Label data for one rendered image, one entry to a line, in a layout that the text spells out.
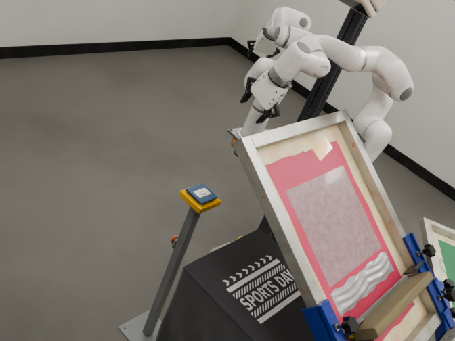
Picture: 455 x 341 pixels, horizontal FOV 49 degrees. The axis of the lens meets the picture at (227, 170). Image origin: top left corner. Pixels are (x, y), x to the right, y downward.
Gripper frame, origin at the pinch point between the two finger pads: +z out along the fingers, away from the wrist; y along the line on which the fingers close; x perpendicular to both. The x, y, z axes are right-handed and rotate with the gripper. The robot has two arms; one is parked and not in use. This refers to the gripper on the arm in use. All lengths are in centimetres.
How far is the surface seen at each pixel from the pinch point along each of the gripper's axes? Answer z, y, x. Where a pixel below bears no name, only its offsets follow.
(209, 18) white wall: 197, 259, -328
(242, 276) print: 44, -41, 5
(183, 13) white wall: 191, 261, -282
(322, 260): 2, -53, 15
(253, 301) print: 41, -50, 10
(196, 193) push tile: 54, 0, -9
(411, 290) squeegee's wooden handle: -3, -75, -5
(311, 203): -2.4, -37.6, 8.0
